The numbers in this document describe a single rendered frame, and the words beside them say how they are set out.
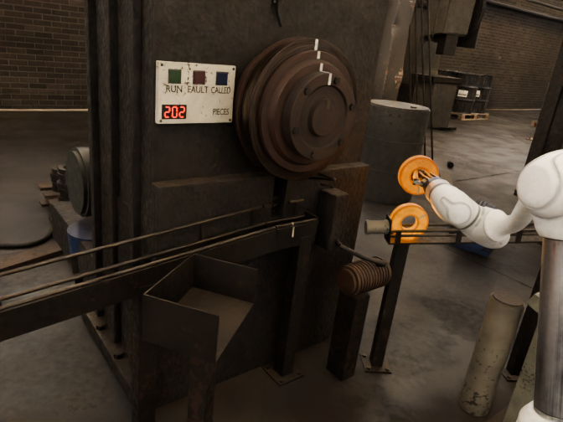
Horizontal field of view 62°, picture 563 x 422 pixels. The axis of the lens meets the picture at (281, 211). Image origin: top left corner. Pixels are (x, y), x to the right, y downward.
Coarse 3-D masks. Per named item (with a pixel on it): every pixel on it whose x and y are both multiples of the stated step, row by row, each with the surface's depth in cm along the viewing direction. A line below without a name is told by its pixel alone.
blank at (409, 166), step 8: (408, 160) 179; (416, 160) 178; (424, 160) 178; (400, 168) 181; (408, 168) 179; (416, 168) 179; (424, 168) 179; (432, 168) 179; (400, 176) 180; (408, 176) 180; (400, 184) 182; (408, 184) 182; (408, 192) 183; (416, 192) 183; (424, 192) 183
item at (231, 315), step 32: (192, 256) 137; (160, 288) 122; (192, 288) 141; (224, 288) 138; (160, 320) 115; (192, 320) 112; (224, 320) 129; (192, 352) 115; (192, 384) 135; (192, 416) 139
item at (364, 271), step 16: (352, 272) 183; (368, 272) 185; (384, 272) 189; (352, 288) 182; (368, 288) 186; (352, 304) 188; (368, 304) 191; (336, 320) 196; (352, 320) 189; (336, 336) 198; (352, 336) 192; (336, 352) 199; (352, 352) 196; (336, 368) 201; (352, 368) 201
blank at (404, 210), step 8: (400, 208) 185; (408, 208) 185; (416, 208) 185; (392, 216) 186; (400, 216) 186; (416, 216) 186; (424, 216) 186; (392, 224) 187; (400, 224) 187; (416, 224) 188; (424, 224) 187
